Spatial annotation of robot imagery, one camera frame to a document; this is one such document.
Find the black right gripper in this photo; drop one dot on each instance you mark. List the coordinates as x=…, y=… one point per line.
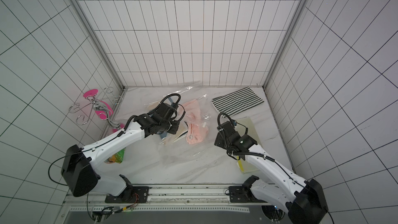
x=222, y=140

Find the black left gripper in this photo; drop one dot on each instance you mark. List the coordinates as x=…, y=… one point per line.
x=175, y=122

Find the blue and beige towel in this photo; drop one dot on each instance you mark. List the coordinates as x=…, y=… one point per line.
x=164, y=116

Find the pink towel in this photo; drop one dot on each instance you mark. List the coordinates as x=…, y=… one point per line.
x=197, y=127

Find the green white striped towel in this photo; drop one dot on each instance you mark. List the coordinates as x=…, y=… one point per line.
x=237, y=102

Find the clear plastic vacuum bag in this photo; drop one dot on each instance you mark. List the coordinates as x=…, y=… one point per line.
x=168, y=158

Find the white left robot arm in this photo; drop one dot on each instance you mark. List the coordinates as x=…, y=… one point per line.
x=80, y=166

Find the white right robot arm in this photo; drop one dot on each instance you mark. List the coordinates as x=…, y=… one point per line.
x=302, y=200

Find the colourful snack packet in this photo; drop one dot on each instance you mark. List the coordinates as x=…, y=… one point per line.
x=116, y=158

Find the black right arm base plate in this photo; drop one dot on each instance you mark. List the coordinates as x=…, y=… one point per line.
x=243, y=193

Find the aluminium mounting rail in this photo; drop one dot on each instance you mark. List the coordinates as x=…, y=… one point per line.
x=163, y=198

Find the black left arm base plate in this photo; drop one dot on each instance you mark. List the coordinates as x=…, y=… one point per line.
x=131, y=194

